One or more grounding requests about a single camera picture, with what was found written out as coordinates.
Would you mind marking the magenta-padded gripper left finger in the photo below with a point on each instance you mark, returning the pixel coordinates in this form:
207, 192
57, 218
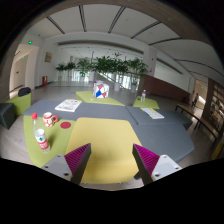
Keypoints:
77, 159

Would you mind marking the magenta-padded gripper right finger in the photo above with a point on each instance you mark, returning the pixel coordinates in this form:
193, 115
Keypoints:
146, 160

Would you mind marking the clear red-capped water bottle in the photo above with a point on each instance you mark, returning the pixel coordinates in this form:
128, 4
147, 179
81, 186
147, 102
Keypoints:
41, 138

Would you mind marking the small clear water bottle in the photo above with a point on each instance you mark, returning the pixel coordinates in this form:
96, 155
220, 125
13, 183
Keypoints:
143, 96

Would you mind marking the flat round red coaster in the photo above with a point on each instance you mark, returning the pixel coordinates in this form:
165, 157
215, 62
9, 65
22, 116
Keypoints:
65, 125

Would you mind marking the white yellow printed booklet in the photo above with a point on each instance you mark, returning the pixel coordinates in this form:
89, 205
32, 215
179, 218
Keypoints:
152, 113

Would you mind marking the red and white mug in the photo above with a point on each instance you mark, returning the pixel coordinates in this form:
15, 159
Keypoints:
48, 119

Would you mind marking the white printed magazine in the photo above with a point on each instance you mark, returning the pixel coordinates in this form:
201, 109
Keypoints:
68, 105

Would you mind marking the dark wooden bench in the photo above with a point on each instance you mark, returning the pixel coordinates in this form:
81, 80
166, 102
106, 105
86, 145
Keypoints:
196, 116

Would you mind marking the red blue white geometric cube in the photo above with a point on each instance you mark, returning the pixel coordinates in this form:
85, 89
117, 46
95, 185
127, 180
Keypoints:
100, 90

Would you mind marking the person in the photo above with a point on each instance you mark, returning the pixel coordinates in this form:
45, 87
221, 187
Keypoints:
194, 100

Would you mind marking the lime green seat block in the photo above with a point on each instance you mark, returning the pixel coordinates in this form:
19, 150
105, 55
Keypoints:
20, 104

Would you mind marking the dark grey seat block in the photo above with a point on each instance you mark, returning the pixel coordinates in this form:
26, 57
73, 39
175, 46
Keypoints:
6, 115

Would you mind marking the red bin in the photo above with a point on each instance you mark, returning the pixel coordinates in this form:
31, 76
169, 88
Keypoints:
44, 81

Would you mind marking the black bag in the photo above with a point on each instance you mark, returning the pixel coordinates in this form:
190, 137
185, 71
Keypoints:
24, 91

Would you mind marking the wooden shelf unit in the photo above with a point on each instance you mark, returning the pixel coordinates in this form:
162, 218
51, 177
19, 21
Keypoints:
216, 106

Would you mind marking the row of potted green plants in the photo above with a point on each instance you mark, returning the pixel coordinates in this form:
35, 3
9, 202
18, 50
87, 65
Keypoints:
106, 65

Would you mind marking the green exit sign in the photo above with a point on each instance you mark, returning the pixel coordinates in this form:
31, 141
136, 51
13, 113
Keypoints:
30, 42

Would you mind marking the framed wall picture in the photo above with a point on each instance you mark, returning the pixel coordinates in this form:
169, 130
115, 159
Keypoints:
48, 57

